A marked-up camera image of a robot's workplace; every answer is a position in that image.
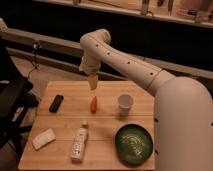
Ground white sponge block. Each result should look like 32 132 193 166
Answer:
32 129 56 150

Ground black chair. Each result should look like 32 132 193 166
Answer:
0 37 39 157

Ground long grey rail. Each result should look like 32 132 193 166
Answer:
0 28 213 89

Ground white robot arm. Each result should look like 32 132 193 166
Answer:
80 29 213 171

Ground green plate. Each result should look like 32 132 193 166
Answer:
115 124 153 165

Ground white plastic bottle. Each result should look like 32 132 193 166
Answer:
71 121 88 162

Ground black hanging cable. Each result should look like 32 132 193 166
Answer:
27 40 42 80

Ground orange carrot toy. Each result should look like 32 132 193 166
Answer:
90 96 97 113

